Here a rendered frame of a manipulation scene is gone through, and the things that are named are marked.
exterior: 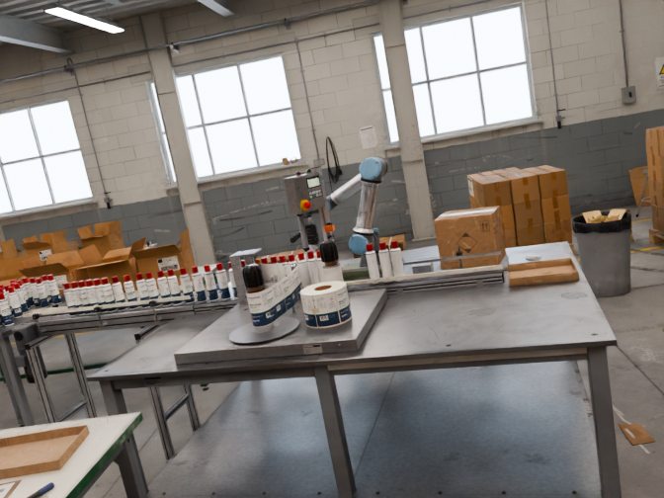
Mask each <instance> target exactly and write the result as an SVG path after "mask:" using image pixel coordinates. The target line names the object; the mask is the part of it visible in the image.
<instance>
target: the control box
mask: <svg viewBox="0 0 664 498"><path fill-rule="evenodd" d="M317 175H318V176H319V181H320V175H319V173H318V172H314V173H310V174H306V173H305V174H301V176H292V177H288V178H284V183H285V189H286V194H287V199H288V204H289V209H290V214H303V213H306V212H310V211H313V210H317V209H320V208H324V207H325V202H324V197H323V191H322V197H318V198H314V199H309V195H308V192H310V191H314V190H318V189H321V190H322V186H321V181H320V186H319V187H315V188H311V189H308V188H307V183H306V178H309V177H313V176H317ZM305 202H310V204H311V206H310V208H305V207H304V206H303V204H304V203H305Z"/></svg>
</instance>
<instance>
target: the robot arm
mask: <svg viewBox="0 0 664 498"><path fill-rule="evenodd" d="M359 170H360V174H359V175H357V176H356V177H355V178H353V179H352V180H350V181H349V182H348V183H346V184H345V185H344V186H342V187H341V188H339V189H338V190H337V191H335V192H334V193H332V194H331V195H330V196H328V197H327V198H326V199H327V203H328V207H329V210H332V209H334V208H335V207H336V206H337V205H338V204H340V203H341V202H343V201H344V200H345V199H347V198H348V197H350V196H351V195H353V194H354V193H355V192H357V191H358V190H360V189H362V192H361V199H360V206H359V213H358V220H357V226H356V227H355V228H354V229H353V235H352V237H351V238H350V240H349V248H350V250H351V251H352V252H353V253H354V254H357V255H362V256H361V261H360V268H361V267H367V266H368V263H367V257H366V253H367V252H368V251H367V247H366V244H369V243H371V244H372V245H373V250H374V251H375V254H376V259H377V264H378V265H380V260H379V255H378V251H379V244H378V243H379V242H380V241H379V232H378V229H377V228H372V225H373V219H374V206H375V200H376V193H377V187H378V185H380V184H381V179H382V176H384V175H385V174H386V173H387V170H388V164H387V162H386V160H385V159H384V158H382V157H379V156H378V157H369V158H367V159H365V160H363V161H362V163H361V165H360V169H359ZM314 213H319V211H318V209H317V210H313V211H310V212H306V213H304V214H303V220H304V224H305V230H306V236H307V240H308V245H309V248H310V249H309V250H308V251H313V253H315V250H316V249H318V247H317V246H314V244H318V242H319V238H318V233H317V232H316V224H315V223H314V224H312V223H313V222H312V216H311V215H312V214H314ZM308 228H309V229H308ZM299 237H301V235H300V232H299V233H298V234H296V235H295V236H293V237H292V238H291V239H290V242H291V243H294V242H295V241H296V240H297V239H298V238H299ZM308 251H305V257H306V259H307V260H308V257H307V252H308Z"/></svg>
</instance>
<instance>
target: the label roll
mask: <svg viewBox="0 0 664 498"><path fill-rule="evenodd" d="M300 297H301V302H302V307H303V312H304V317H305V322H306V326H307V327H310V328H328V327H333V326H337V325H340V324H343V323H345V322H347V321H349V320H350V319H351V318H352V312H351V306H350V302H349V296H348V291H347V285H346V283H345V282H341V281H332V282H324V283H319V284H315V285H311V286H309V287H306V288H304V289H302V290H301V291H300Z"/></svg>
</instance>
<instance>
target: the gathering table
mask: <svg viewBox="0 0 664 498"><path fill-rule="evenodd" d="M60 298H61V301H62V304H59V305H58V307H60V306H67V303H66V300H65V296H64V294H61V295H60ZM32 319H33V317H22V318H18V319H15V316H13V320H14V323H15V324H14V325H12V326H9V327H5V325H3V327H0V365H1V368H2V371H3V375H4V377H5V380H6V383H7V387H8V390H9V393H10V397H11V400H12V403H13V407H14V410H15V413H16V416H17V420H18V424H22V425H21V426H20V427H27V426H35V423H34V419H33V416H32V413H31V409H30V406H29V402H28V399H27V396H26V392H25V390H24V387H23V383H22V380H21V377H20V373H19V370H18V368H17V366H16V362H15V359H14V358H15V356H14V353H13V350H12V346H11V343H10V340H9V336H10V335H12V334H13V332H12V330H13V329H15V328H17V327H19V326H22V325H21V324H24V323H25V322H27V321H29V320H32Z"/></svg>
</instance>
